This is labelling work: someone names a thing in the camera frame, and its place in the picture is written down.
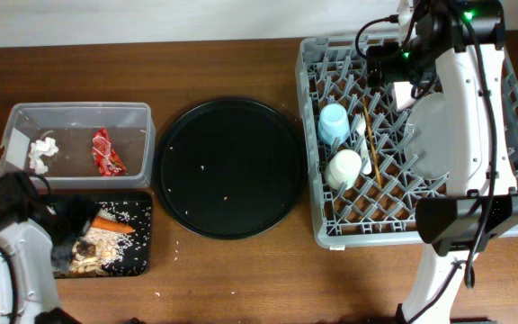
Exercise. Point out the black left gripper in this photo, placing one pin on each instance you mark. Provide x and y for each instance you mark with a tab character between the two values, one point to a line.
76	215

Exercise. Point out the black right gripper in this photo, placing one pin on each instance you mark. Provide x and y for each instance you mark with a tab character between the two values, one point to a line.
390	72

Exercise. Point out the pink bowl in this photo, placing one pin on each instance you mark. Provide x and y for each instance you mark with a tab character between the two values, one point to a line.
402	93

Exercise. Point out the orange carrot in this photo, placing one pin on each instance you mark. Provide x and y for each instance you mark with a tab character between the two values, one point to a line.
111	225

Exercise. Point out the brown food scrap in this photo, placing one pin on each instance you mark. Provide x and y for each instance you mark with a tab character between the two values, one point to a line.
84	250

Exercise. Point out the wooden chopstick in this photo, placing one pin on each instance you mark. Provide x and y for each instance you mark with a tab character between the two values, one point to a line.
372	144

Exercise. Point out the light blue plastic cup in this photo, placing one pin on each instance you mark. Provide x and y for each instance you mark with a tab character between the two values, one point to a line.
333	123

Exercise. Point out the light grey plate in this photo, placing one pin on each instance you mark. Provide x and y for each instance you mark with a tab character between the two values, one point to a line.
427	126

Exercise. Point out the white plastic fork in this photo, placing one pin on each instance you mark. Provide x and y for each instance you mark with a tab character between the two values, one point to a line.
364	151

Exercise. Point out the white plastic cup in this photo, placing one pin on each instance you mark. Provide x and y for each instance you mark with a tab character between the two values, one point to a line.
344	168

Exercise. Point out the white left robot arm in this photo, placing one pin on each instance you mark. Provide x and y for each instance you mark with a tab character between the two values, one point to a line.
35	240

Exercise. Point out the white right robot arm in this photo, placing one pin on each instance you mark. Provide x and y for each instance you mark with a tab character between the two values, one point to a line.
461	44

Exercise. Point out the clear plastic waste bin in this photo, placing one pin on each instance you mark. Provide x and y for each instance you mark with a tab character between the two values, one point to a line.
130	127

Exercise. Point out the grey dishwasher rack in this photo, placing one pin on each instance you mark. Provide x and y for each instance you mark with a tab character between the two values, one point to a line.
329	71

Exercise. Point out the rice and peanut scraps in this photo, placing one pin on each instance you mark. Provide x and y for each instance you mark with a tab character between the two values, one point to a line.
106	247

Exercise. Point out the black rectangular food tray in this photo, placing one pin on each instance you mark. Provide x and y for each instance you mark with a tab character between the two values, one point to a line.
137	252

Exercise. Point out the red snack wrapper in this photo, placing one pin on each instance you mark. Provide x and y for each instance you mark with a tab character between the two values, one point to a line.
105	157

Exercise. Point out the crumpled white tissue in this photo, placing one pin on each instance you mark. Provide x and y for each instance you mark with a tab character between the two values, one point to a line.
40	149

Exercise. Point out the white label in bin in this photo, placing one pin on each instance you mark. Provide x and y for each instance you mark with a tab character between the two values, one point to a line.
17	149

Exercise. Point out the round black tray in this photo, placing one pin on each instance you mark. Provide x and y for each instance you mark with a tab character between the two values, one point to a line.
230	168

